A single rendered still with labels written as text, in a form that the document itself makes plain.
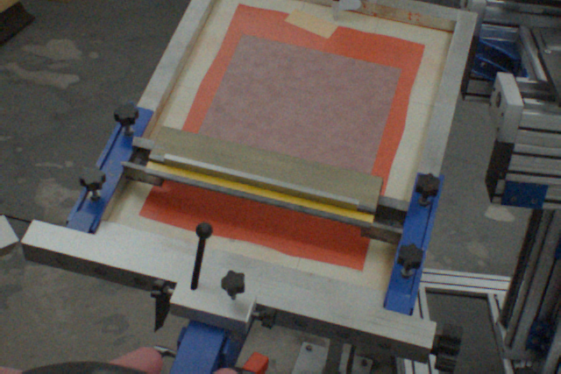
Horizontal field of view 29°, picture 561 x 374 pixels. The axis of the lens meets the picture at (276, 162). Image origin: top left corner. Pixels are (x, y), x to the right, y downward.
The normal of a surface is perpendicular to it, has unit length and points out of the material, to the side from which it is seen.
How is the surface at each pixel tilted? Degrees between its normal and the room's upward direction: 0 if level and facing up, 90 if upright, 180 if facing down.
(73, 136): 0
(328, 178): 26
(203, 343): 17
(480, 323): 0
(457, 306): 0
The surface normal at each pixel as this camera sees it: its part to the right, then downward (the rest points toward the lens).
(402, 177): 0.04, -0.65
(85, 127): 0.11, -0.84
